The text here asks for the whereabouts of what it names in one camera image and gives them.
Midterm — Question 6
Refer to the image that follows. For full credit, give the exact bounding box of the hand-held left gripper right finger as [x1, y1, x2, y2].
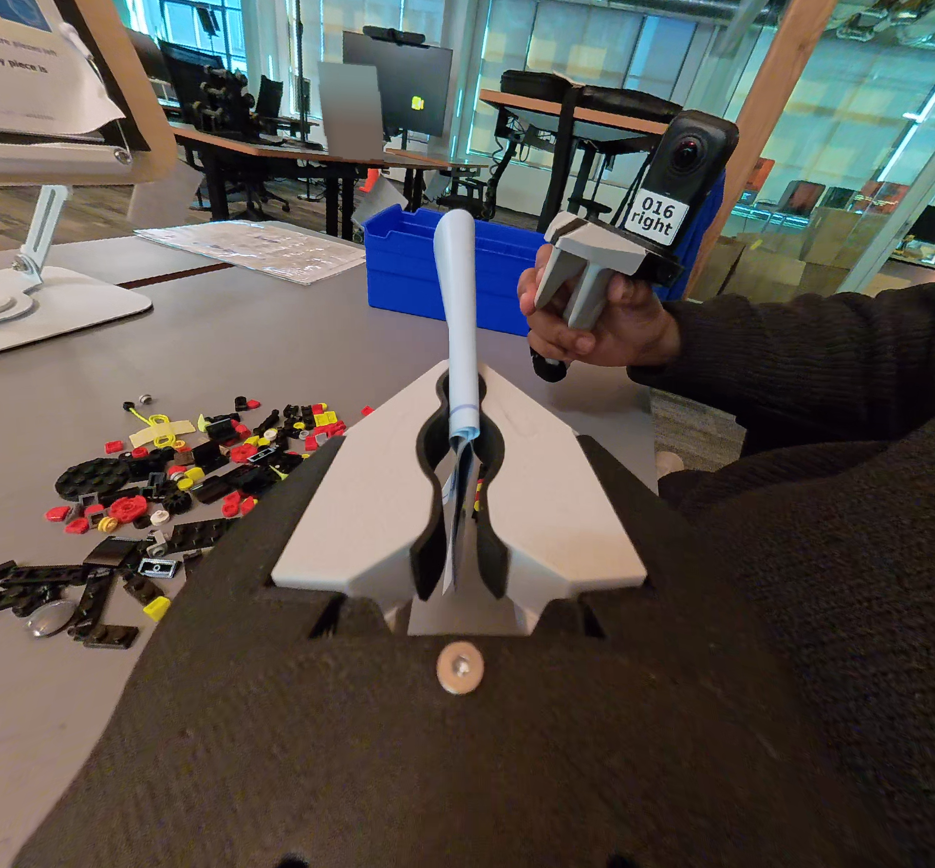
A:
[475, 362, 650, 634]

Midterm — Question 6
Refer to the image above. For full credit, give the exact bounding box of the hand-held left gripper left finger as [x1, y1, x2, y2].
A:
[270, 359, 452, 634]

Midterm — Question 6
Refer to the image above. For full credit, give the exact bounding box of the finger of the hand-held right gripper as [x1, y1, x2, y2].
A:
[532, 212, 589, 315]
[564, 221, 645, 333]

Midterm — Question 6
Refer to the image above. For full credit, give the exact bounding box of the lego instruction booklet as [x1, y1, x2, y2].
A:
[432, 209, 489, 600]

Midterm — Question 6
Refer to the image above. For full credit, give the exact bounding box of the pile of lego pieces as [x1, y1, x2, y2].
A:
[0, 393, 375, 651]

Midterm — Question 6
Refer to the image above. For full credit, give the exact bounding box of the person's right forearm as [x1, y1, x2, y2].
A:
[628, 283, 935, 456]

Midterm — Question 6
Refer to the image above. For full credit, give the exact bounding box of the clear round lego dome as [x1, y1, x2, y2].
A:
[25, 596, 75, 639]

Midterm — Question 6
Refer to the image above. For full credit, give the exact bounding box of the person's right hand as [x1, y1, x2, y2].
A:
[517, 243, 684, 372]

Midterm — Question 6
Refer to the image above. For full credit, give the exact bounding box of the blue fabric panel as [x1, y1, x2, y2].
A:
[675, 170, 728, 302]

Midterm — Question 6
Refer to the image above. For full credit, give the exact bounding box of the cardboard box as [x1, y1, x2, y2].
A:
[712, 236, 808, 299]
[800, 209, 888, 266]

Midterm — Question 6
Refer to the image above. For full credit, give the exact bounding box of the wooden-top standing desk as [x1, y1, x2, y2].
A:
[478, 88, 662, 233]

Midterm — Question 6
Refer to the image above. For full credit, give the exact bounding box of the blue plastic bin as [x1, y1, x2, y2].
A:
[363, 205, 556, 337]

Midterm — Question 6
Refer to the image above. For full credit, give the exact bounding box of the large black monitor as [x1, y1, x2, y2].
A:
[342, 30, 455, 140]

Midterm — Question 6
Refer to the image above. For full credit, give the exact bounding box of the clear plastic bag with papers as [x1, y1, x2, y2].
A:
[135, 220, 366, 286]

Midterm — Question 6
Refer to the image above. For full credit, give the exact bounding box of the long wooden-top desk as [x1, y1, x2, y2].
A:
[168, 121, 454, 241]

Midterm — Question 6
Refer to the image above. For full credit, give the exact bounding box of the person's dark sweater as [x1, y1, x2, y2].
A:
[657, 418, 935, 868]

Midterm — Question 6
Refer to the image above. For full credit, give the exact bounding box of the black tripod pole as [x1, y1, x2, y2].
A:
[288, 0, 311, 142]

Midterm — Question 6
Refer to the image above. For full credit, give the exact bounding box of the grey panel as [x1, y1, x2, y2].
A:
[130, 165, 206, 226]

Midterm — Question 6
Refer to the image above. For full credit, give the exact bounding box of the small black monitor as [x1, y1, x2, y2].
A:
[157, 41, 222, 116]

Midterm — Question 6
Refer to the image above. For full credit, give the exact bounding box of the printed paper sheet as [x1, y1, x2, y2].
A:
[0, 0, 127, 138]

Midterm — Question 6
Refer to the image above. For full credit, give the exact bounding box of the wooden post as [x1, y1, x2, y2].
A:
[687, 0, 875, 299]

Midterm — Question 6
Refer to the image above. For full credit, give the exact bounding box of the yellow string with tape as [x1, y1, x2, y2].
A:
[123, 400, 197, 449]

